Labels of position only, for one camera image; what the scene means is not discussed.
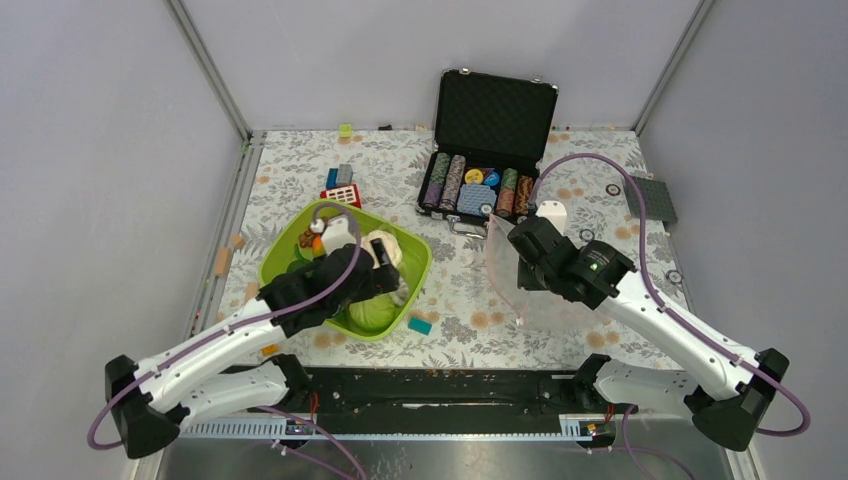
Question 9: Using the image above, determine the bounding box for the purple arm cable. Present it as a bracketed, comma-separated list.
[529, 153, 812, 480]
[87, 201, 369, 480]

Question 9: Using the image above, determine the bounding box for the white cauliflower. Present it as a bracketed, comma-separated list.
[360, 229, 403, 269]

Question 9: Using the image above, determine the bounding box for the red grape bunch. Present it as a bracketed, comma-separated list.
[298, 229, 320, 250]

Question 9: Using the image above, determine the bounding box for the teal small block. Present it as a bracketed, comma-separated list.
[408, 317, 433, 335]

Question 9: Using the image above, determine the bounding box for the green cabbage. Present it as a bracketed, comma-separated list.
[347, 294, 398, 335]

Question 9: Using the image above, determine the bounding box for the floral patterned table mat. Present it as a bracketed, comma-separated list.
[213, 131, 685, 370]

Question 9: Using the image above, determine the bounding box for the orange small block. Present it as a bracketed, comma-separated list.
[260, 344, 279, 357]

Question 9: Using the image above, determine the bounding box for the short wooden block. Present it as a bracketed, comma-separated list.
[244, 282, 259, 302]

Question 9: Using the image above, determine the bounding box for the blue toy block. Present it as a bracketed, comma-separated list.
[325, 168, 338, 189]

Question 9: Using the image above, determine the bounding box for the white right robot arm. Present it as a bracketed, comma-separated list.
[506, 201, 790, 451]

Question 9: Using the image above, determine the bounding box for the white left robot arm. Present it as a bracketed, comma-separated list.
[102, 214, 402, 459]

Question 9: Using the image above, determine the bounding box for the clear pink zip top bag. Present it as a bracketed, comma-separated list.
[484, 216, 612, 334]

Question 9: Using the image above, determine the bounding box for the green plastic food tray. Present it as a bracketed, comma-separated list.
[258, 199, 432, 341]

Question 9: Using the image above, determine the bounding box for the grey lego baseplate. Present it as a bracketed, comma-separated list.
[633, 177, 678, 225]

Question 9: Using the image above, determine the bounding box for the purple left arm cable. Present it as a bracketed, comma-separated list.
[87, 201, 369, 480]

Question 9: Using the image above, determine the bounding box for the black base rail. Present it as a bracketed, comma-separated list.
[246, 366, 670, 437]

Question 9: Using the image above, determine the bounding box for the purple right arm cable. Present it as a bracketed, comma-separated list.
[529, 153, 812, 480]

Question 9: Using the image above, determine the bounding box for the red white toy block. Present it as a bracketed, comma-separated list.
[320, 184, 362, 208]

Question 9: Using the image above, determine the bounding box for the small wooden cube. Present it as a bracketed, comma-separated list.
[230, 234, 246, 251]

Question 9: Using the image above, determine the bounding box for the grey toy block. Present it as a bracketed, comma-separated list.
[336, 164, 353, 187]

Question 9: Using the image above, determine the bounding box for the dark green avocado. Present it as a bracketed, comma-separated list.
[285, 259, 312, 275]

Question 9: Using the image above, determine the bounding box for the black poker chip case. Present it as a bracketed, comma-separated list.
[414, 69, 559, 228]

